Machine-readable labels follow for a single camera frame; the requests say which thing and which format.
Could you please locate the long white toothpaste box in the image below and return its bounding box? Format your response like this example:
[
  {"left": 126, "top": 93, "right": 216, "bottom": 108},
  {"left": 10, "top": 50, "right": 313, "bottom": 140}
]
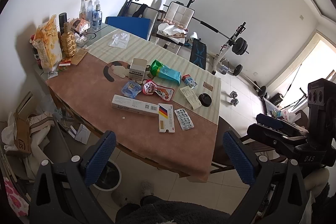
[{"left": 111, "top": 94, "right": 158, "bottom": 116}]

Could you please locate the white box german flag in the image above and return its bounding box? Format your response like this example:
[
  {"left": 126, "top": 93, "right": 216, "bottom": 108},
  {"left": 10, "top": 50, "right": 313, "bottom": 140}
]
[{"left": 158, "top": 103, "right": 175, "bottom": 133}]

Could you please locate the small white carton box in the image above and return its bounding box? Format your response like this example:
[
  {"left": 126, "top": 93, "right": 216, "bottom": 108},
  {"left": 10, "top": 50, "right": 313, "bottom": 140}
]
[{"left": 129, "top": 58, "right": 147, "bottom": 83}]

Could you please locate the white round trash bin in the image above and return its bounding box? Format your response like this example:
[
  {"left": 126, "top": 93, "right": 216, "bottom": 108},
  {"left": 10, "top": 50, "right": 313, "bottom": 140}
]
[{"left": 93, "top": 160, "right": 122, "bottom": 192}]

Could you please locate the cardboard box on floor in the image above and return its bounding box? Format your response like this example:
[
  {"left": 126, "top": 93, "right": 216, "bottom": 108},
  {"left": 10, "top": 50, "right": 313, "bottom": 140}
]
[{"left": 1, "top": 92, "right": 33, "bottom": 156}]

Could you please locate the dumbbell on floor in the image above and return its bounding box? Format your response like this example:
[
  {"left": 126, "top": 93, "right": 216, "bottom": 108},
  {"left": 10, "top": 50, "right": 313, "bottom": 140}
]
[{"left": 229, "top": 91, "right": 239, "bottom": 106}]

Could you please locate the black round lid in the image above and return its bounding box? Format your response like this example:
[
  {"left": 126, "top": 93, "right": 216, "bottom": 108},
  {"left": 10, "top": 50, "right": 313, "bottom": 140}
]
[{"left": 198, "top": 93, "right": 212, "bottom": 107}]

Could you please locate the pill blister pack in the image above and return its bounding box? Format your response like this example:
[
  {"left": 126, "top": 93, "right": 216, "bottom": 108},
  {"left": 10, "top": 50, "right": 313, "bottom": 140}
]
[{"left": 174, "top": 109, "right": 194, "bottom": 131}]

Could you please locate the blue foil snack wrapper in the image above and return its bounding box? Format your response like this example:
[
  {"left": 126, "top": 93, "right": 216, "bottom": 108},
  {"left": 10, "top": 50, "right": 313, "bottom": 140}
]
[{"left": 121, "top": 81, "right": 142, "bottom": 99}]

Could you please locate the small brown card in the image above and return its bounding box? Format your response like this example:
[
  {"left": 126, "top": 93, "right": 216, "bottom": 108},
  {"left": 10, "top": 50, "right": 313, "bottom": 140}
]
[{"left": 203, "top": 82, "right": 213, "bottom": 91}]

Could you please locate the white paper leaflet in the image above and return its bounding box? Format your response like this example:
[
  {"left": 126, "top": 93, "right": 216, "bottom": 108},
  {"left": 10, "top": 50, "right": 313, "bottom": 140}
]
[{"left": 179, "top": 86, "right": 201, "bottom": 110}]

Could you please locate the red white snack bag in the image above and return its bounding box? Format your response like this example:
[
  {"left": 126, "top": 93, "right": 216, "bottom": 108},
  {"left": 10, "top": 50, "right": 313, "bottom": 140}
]
[{"left": 142, "top": 80, "right": 174, "bottom": 101}]

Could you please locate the red blue small packet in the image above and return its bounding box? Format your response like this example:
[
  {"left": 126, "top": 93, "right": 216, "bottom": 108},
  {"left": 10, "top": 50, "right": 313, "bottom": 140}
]
[{"left": 182, "top": 74, "right": 198, "bottom": 89}]

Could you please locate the black blue bench pad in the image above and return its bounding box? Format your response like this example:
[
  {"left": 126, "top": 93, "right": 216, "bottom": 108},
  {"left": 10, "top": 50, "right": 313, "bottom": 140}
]
[{"left": 189, "top": 39, "right": 207, "bottom": 70}]

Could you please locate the gold grenade shaped bottle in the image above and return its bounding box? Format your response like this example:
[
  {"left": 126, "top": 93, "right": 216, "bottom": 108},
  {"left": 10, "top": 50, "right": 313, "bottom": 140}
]
[{"left": 60, "top": 22, "right": 77, "bottom": 57}]

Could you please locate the yellow chips bag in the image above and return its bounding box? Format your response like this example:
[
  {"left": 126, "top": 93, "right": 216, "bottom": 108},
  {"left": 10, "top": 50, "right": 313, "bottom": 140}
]
[{"left": 32, "top": 14, "right": 63, "bottom": 73}]

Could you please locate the green teal snack bag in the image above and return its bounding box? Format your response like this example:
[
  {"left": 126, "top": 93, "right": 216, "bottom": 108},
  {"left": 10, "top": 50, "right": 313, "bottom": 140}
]
[{"left": 150, "top": 60, "right": 181, "bottom": 85}]

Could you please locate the clear plastic bag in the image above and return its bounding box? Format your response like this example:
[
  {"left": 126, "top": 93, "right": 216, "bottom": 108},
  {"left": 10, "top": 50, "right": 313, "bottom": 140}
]
[{"left": 108, "top": 32, "right": 130, "bottom": 49}]

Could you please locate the clear spray bottle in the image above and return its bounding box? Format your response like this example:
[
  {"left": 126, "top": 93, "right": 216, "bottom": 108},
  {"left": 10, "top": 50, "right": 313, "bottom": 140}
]
[{"left": 92, "top": 4, "right": 102, "bottom": 31}]

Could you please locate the white padded chair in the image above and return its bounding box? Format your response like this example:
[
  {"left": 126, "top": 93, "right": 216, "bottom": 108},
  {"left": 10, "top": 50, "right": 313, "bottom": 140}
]
[{"left": 155, "top": 2, "right": 195, "bottom": 55}]

